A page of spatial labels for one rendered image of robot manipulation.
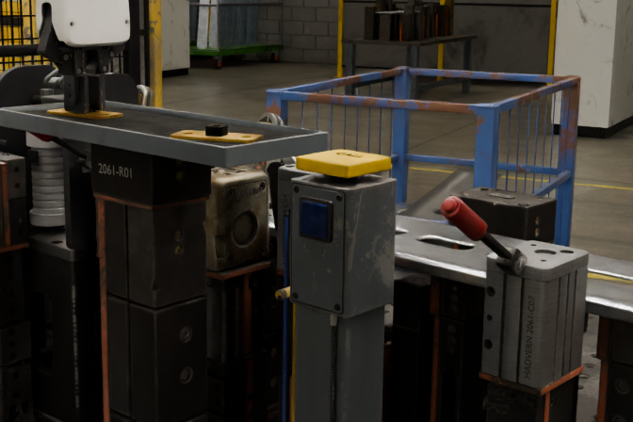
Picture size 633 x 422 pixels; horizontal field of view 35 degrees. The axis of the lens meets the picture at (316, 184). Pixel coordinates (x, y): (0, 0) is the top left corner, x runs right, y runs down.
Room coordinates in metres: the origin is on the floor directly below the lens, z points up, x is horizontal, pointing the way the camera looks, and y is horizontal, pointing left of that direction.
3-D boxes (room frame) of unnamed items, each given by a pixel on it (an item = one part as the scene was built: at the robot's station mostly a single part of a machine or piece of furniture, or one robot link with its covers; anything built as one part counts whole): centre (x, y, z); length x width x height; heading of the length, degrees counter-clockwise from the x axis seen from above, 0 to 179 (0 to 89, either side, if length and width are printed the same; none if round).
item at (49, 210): (1.35, 0.33, 0.94); 0.18 x 0.13 x 0.49; 49
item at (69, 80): (1.09, 0.27, 1.20); 0.03 x 0.03 x 0.07; 58
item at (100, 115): (1.11, 0.26, 1.17); 0.08 x 0.04 x 0.01; 58
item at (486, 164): (3.78, -0.45, 0.47); 1.20 x 0.80 x 0.95; 154
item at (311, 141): (1.04, 0.17, 1.16); 0.37 x 0.14 x 0.02; 49
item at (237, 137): (0.96, 0.10, 1.17); 0.08 x 0.04 x 0.01; 73
